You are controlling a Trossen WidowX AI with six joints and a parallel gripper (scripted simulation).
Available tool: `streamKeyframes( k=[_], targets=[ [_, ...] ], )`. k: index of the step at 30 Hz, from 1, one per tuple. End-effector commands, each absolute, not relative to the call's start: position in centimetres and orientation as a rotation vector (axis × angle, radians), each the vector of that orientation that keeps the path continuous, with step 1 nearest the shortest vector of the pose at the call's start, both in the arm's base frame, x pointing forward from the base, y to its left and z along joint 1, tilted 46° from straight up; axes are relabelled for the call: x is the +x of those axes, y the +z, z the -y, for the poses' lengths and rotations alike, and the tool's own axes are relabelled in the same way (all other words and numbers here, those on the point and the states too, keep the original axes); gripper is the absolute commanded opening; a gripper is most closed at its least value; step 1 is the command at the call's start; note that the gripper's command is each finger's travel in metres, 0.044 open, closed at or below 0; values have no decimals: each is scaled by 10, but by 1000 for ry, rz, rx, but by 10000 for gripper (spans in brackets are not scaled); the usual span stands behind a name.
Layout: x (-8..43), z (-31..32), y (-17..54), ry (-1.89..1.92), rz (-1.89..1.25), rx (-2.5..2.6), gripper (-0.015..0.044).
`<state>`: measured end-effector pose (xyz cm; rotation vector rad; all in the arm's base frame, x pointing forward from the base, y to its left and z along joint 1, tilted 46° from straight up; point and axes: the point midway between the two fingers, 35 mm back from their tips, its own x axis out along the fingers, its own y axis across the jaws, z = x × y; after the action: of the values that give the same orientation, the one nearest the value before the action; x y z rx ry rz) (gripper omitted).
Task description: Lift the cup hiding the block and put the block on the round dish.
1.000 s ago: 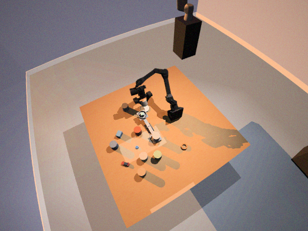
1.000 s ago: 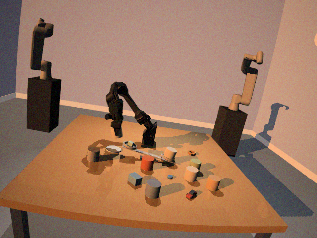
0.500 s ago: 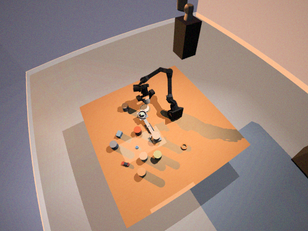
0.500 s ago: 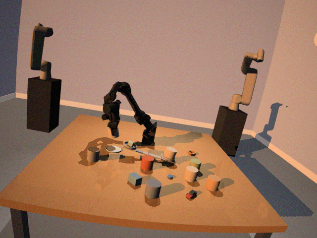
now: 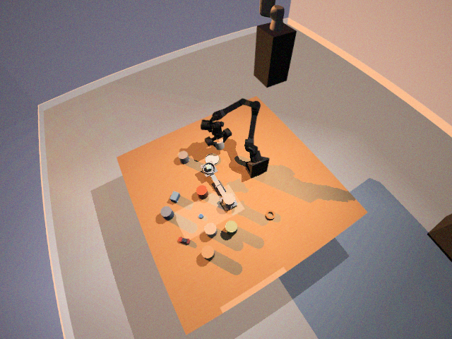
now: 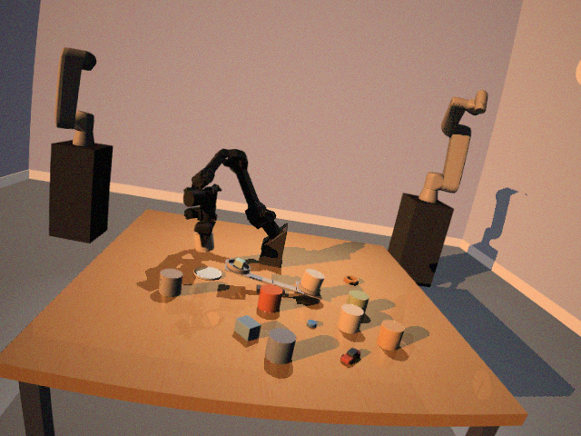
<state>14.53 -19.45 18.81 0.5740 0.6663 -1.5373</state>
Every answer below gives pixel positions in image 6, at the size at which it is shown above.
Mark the red toy car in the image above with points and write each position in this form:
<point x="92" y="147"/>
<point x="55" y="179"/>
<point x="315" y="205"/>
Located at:
<point x="351" y="355"/>

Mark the small orange ring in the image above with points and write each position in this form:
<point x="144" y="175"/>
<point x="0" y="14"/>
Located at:
<point x="350" y="279"/>

